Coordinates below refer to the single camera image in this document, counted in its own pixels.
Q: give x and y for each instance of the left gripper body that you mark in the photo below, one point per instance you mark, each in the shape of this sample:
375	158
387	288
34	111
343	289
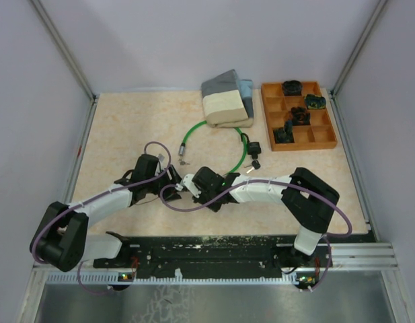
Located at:
155	185

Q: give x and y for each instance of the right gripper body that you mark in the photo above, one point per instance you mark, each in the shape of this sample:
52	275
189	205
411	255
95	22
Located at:
204	196

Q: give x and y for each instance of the small silver key pair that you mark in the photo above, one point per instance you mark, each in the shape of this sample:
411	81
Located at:
182	162

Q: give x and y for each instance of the green cable lock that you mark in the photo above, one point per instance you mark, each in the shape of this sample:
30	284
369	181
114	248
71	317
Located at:
182	147

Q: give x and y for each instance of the black-headed key bunch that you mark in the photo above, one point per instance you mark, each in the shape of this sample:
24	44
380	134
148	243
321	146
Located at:
254	165

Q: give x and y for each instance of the black Kaijing padlock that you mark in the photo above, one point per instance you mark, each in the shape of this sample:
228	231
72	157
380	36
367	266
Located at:
253	148

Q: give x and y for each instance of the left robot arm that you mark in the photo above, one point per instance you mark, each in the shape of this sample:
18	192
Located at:
62	240

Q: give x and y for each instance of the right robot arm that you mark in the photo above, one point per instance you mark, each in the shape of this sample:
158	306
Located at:
309	199

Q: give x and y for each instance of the dark rolled item lower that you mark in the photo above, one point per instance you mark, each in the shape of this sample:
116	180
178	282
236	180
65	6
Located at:
284	134

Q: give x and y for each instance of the dark rolled item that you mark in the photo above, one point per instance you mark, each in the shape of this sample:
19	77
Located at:
284	134
314	102
300	116
292	88

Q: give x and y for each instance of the folded grey beige cloth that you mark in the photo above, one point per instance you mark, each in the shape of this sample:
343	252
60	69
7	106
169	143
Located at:
227	101

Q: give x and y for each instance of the wooden compartment tray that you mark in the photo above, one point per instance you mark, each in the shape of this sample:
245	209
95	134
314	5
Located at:
318	135

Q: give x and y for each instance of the dark rolled item middle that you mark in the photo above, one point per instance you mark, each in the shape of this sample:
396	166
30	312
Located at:
300	116

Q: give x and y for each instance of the dark rolled item top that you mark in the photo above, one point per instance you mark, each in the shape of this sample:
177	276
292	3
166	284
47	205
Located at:
292	88

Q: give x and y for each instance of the dark rolled item right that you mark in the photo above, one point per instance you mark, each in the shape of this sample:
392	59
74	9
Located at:
314	102

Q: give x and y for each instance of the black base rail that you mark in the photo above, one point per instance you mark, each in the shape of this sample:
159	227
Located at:
214	257

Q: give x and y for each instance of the aluminium frame post left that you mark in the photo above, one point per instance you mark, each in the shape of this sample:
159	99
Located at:
62	48

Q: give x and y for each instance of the aluminium frame post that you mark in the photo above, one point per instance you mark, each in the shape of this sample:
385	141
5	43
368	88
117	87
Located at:
62	48
363	39

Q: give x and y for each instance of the aluminium frame post right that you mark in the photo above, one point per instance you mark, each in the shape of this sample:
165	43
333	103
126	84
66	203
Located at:
363	39

